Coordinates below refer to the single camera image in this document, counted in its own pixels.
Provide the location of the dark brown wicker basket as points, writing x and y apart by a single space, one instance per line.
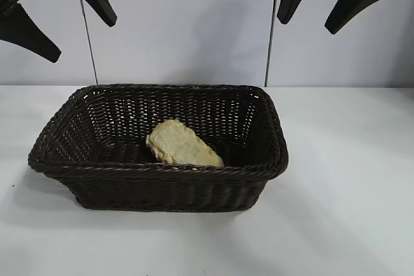
155 185

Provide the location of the long twisted bread loaf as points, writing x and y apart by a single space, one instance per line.
181 145

